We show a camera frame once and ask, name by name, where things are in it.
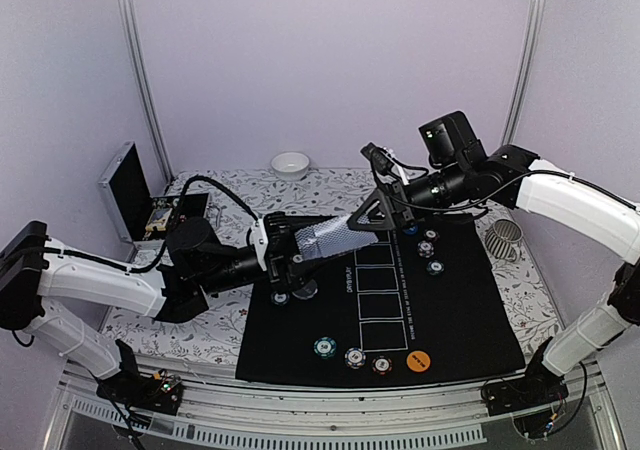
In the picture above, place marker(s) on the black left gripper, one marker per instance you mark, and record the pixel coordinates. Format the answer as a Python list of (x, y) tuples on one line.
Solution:
[(279, 269)]

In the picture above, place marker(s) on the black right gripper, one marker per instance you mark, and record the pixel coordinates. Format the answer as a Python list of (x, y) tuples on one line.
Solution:
[(401, 205)]

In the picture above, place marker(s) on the green chips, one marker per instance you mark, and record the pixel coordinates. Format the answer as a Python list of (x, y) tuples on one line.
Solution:
[(279, 299), (435, 267), (325, 347)]

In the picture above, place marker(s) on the black dealer button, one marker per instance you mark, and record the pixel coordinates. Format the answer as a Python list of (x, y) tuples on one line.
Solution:
[(307, 291)]

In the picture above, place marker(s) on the grey playing card deck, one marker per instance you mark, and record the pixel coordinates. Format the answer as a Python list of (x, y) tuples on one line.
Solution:
[(320, 237)]

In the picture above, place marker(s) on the red white chips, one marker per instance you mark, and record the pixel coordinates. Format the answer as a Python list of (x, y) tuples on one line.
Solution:
[(382, 365), (431, 235)]

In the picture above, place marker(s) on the blue peach poker chip stack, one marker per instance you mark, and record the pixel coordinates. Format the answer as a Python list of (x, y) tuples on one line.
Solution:
[(354, 358)]

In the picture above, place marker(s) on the orange big blind button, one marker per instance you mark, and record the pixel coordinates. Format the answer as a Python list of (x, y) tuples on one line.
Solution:
[(418, 361)]

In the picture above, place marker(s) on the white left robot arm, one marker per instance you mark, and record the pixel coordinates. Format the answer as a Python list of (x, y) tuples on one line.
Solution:
[(37, 271)]

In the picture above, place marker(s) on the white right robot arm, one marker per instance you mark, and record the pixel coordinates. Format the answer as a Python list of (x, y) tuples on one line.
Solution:
[(466, 176)]

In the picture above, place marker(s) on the white ceramic bowl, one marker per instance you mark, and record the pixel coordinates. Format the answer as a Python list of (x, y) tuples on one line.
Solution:
[(290, 166)]

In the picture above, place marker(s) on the black poker play mat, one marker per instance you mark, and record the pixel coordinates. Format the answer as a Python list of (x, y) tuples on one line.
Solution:
[(382, 300)]

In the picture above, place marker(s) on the card box in case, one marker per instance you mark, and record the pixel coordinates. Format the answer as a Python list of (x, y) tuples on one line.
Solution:
[(159, 220)]

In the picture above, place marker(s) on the aluminium poker case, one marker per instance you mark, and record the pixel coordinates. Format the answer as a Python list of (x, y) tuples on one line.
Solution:
[(129, 202)]

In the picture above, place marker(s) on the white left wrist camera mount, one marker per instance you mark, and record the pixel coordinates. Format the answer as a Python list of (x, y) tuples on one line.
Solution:
[(260, 241)]

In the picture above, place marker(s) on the front aluminium rail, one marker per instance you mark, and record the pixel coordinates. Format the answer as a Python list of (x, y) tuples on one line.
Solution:
[(219, 411)]

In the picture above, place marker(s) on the right aluminium frame post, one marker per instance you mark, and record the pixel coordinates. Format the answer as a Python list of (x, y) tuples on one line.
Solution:
[(531, 37)]

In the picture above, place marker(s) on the aluminium frame post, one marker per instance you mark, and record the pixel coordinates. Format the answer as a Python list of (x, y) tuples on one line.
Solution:
[(531, 37), (142, 82)]

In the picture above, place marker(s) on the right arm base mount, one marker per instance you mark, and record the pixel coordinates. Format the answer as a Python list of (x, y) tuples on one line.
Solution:
[(525, 393)]

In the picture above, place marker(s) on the left aluminium frame post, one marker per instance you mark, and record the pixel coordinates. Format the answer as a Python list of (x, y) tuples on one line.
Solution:
[(142, 82)]

